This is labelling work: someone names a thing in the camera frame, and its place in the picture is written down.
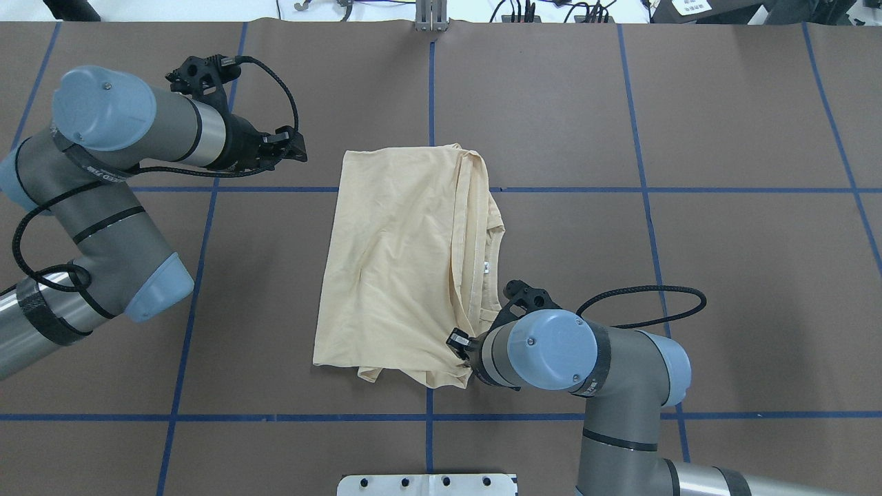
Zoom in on aluminium frame post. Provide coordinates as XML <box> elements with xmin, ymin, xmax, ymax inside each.
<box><xmin>415</xmin><ymin>0</ymin><xmax>449</xmax><ymax>32</ymax></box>

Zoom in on black water bottle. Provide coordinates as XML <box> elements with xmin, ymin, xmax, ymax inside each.
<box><xmin>43</xmin><ymin>0</ymin><xmax>102</xmax><ymax>22</ymax></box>

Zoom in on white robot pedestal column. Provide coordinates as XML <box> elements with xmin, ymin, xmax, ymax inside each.
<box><xmin>336</xmin><ymin>473</ymin><xmax>519</xmax><ymax>495</ymax></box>

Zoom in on cream long-sleeve printed shirt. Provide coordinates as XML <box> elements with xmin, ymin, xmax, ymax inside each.
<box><xmin>311</xmin><ymin>144</ymin><xmax>505</xmax><ymax>389</ymax></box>

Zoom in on black box with label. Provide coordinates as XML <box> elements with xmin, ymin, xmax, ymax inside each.
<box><xmin>650</xmin><ymin>1</ymin><xmax>763</xmax><ymax>25</ymax></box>

